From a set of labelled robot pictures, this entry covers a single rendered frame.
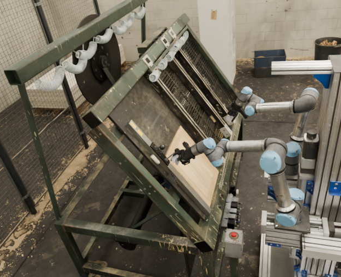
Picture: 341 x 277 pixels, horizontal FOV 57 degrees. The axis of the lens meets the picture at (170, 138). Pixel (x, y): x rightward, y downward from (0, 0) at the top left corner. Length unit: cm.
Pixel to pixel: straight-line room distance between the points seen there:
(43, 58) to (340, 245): 225
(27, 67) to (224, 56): 460
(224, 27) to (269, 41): 177
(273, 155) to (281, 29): 584
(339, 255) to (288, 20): 579
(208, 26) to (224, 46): 47
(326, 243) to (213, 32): 455
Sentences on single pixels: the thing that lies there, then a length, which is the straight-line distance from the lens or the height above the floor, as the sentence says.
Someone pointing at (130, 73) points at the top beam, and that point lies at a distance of 233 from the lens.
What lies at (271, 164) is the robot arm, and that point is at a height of 162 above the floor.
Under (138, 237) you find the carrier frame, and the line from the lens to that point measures 259.
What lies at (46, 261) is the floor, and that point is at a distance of 382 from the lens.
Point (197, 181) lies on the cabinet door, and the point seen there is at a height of 106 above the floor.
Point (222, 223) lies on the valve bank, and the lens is 265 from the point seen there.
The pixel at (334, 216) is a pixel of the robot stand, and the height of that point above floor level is 96.
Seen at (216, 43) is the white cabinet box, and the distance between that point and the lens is 616.
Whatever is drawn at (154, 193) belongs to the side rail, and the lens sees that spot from 213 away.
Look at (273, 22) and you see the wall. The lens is 743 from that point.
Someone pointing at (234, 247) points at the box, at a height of 88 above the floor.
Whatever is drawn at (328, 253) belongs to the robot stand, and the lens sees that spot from 232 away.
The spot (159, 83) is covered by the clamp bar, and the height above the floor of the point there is 172.
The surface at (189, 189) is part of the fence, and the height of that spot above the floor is 113.
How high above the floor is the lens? 277
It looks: 34 degrees down
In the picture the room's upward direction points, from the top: 9 degrees counter-clockwise
